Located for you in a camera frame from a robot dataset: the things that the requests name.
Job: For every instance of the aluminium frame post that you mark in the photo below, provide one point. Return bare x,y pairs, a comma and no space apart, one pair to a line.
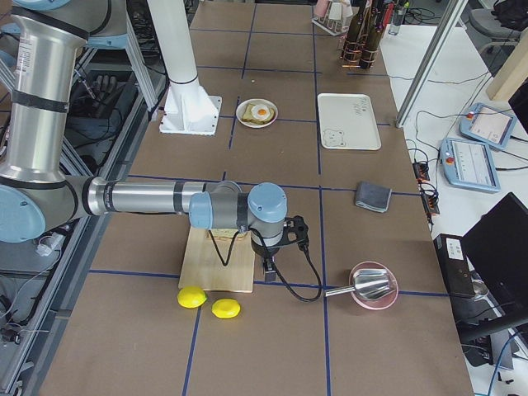
447,22

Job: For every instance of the wooden cutting board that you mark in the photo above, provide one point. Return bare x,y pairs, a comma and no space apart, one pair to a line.
217,265

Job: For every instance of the white round plate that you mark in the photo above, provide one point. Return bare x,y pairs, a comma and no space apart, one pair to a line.
242,107

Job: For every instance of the fried egg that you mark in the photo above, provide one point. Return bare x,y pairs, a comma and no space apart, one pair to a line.
261,112

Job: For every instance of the yellow lemon whole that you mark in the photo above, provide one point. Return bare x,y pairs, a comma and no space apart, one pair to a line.
191,297

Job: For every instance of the black monitor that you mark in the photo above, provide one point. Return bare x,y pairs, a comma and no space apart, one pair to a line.
496,246

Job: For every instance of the copper wire bottle rack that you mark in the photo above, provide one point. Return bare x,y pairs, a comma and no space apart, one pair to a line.
357,55

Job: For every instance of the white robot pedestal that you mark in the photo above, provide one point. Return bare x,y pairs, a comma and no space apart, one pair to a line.
188,108

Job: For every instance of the dark wine bottle left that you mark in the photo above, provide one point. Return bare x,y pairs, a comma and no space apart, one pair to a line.
357,26

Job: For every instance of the bread slice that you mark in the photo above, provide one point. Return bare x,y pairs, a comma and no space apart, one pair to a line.
225,234
247,115

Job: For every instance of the white dish rack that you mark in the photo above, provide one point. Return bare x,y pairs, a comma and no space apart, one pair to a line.
333,16

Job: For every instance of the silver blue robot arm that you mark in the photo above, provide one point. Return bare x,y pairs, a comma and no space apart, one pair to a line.
37,197

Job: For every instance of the orange black electronics board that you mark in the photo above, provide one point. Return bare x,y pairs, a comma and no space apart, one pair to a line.
428,192

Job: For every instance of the dark wine bottle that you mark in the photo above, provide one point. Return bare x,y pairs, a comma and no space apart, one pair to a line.
357,26
375,32

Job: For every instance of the grey folded cloth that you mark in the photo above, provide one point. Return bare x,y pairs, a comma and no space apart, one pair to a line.
372,197

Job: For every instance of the blue teach pendant near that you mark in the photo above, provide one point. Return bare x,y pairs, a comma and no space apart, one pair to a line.
469,165

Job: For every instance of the pink bowl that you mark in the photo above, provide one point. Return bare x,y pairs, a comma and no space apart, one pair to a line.
382,303

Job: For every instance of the blue teach pendant far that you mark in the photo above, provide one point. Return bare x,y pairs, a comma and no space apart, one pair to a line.
489,125

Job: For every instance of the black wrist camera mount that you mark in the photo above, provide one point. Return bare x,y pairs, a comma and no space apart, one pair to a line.
296,231

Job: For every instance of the yellow lemon half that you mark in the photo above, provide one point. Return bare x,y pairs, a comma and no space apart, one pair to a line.
226,308

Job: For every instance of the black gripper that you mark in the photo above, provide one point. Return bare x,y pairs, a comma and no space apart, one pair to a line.
263,251

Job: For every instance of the black computer box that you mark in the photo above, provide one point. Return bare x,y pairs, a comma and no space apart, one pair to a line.
454,266

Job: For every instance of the metal scoop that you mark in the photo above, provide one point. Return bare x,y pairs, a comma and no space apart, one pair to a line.
368,284

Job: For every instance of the cream bear tray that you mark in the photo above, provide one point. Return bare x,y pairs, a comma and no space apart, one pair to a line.
347,121

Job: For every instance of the dark wine bottle right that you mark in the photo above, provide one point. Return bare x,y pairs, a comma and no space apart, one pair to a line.
375,32

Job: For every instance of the blue teach pendant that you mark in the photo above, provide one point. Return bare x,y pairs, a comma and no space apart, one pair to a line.
489,125
469,165

